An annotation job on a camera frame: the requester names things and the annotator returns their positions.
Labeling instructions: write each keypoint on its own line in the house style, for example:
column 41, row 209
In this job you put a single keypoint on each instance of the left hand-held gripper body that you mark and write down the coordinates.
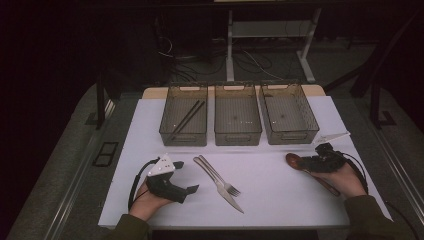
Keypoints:
column 163, row 186

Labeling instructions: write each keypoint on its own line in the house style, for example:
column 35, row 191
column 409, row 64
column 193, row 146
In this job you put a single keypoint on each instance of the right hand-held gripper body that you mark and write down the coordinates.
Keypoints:
column 328, row 161

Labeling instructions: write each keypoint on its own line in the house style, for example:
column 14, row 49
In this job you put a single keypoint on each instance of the brown wooden spoon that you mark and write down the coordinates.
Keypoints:
column 293, row 161

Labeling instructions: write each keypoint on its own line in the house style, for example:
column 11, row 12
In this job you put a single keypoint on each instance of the silver table knife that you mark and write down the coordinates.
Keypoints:
column 230, row 198

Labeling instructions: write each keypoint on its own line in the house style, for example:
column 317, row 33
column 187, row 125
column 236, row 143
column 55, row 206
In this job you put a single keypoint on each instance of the black chopstick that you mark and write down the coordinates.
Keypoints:
column 190, row 117
column 185, row 118

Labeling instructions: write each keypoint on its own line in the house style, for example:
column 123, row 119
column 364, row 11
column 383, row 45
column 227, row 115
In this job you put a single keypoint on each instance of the smoky clear plastic bin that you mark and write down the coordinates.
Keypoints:
column 286, row 115
column 237, row 115
column 173, row 110

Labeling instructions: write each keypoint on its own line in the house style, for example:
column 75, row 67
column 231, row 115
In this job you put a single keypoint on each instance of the person's left hand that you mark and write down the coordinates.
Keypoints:
column 145, row 205

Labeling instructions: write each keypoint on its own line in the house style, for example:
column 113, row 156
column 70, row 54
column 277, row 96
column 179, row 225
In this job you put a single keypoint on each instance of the white table cover board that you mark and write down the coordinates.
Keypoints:
column 266, row 176

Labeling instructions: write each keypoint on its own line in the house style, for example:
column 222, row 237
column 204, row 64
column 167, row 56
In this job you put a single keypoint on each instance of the silver fork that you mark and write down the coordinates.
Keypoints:
column 233, row 190

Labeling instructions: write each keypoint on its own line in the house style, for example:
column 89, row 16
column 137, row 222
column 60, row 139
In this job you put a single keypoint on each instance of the black metal stand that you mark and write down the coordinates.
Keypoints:
column 375, row 106

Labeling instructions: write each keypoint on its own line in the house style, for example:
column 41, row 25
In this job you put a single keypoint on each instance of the metal floor rail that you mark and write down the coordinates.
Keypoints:
column 76, row 186
column 400, row 166

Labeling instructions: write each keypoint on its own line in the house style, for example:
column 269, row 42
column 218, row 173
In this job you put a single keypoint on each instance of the white metal desk frame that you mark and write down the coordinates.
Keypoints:
column 230, row 50

